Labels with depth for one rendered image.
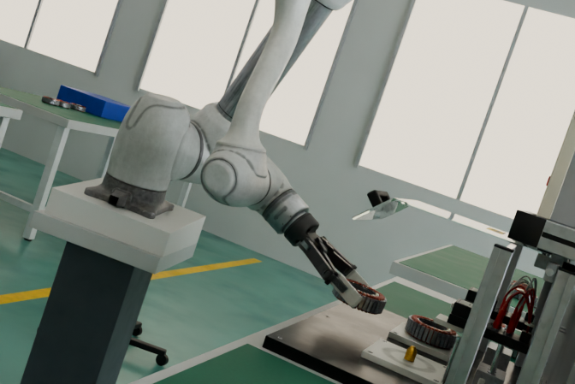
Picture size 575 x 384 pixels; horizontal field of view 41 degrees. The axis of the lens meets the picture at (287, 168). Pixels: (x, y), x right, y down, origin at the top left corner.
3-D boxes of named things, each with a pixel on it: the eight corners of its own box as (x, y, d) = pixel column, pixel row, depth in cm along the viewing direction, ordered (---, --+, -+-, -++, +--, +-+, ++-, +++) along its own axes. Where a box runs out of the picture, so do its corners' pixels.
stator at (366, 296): (324, 295, 156) (331, 278, 156) (339, 290, 167) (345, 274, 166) (374, 319, 153) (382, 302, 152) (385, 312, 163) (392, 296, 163)
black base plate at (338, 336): (261, 346, 131) (265, 334, 131) (352, 305, 192) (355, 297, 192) (532, 470, 116) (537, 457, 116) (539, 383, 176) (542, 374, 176)
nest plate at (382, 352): (360, 357, 138) (362, 350, 138) (377, 343, 152) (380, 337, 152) (439, 391, 133) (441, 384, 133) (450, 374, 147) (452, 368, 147)
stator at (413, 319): (398, 332, 163) (403, 316, 163) (411, 326, 173) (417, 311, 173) (447, 353, 158) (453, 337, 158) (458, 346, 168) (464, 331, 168)
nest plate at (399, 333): (387, 336, 161) (389, 331, 161) (400, 327, 175) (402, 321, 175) (455, 365, 156) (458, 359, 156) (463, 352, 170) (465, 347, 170)
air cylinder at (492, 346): (478, 370, 158) (487, 345, 158) (481, 363, 165) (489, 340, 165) (502, 381, 157) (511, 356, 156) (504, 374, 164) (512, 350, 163)
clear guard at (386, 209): (352, 219, 132) (363, 186, 132) (381, 218, 155) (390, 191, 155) (538, 289, 122) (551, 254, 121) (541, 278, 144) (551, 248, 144)
